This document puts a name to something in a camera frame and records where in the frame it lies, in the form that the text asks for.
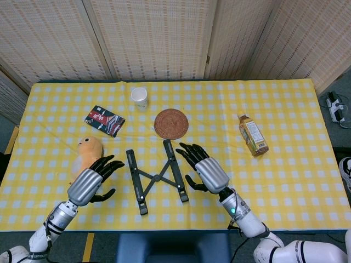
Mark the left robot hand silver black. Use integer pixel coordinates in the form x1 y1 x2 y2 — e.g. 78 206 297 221
67 155 126 207

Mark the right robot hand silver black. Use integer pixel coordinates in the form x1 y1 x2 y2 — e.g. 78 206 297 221
175 142 230 194

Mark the black folding laptop stand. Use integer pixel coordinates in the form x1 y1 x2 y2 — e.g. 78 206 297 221
125 139 190 216

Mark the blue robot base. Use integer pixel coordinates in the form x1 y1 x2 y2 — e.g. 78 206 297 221
115 232 233 263

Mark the yellow white checkered tablecloth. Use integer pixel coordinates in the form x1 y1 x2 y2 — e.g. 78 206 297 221
0 78 351 233

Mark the orange plush toy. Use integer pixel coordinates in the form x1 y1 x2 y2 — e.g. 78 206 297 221
68 136 104 187

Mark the tea bottle yellow label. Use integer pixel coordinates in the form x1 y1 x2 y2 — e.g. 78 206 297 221
237 112 269 157

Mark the round brown woven coaster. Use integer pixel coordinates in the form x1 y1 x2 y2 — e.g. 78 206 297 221
153 108 190 141

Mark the dark printed snack packet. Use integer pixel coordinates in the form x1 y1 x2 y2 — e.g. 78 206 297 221
83 105 126 138

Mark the white paper cup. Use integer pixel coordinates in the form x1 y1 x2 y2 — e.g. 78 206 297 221
130 87 149 111

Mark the beige woven screen panel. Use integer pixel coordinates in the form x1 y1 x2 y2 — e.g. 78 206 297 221
82 0 219 82
244 0 351 95
0 0 117 93
0 65 30 125
204 0 278 81

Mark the white black sneaker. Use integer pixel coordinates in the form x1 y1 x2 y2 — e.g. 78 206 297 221
339 157 351 192

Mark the white power strip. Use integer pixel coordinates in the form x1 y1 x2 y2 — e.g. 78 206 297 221
325 92 346 123

